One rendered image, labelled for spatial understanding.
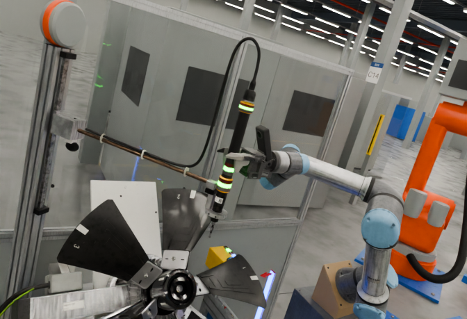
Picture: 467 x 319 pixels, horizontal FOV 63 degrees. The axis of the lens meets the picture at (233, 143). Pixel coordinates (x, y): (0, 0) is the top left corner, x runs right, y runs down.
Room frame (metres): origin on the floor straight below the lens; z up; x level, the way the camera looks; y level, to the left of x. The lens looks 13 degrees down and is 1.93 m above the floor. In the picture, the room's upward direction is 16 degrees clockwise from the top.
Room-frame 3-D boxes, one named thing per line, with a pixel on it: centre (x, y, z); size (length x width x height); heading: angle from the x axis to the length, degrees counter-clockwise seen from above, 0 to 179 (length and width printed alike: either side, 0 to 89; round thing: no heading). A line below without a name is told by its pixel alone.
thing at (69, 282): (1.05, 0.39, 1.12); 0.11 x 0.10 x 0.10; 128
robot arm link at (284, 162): (1.25, -0.15, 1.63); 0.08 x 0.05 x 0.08; 38
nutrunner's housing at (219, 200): (1.13, -0.01, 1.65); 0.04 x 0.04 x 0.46
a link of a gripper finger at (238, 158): (1.11, -0.03, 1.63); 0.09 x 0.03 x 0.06; 138
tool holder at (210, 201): (1.13, 0.00, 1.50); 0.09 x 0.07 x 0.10; 73
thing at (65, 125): (1.32, 0.59, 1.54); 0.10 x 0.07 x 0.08; 73
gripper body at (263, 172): (1.20, -0.09, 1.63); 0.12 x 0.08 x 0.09; 128
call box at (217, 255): (1.59, -0.11, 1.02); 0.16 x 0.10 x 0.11; 38
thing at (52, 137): (1.33, 0.64, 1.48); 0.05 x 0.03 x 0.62; 163
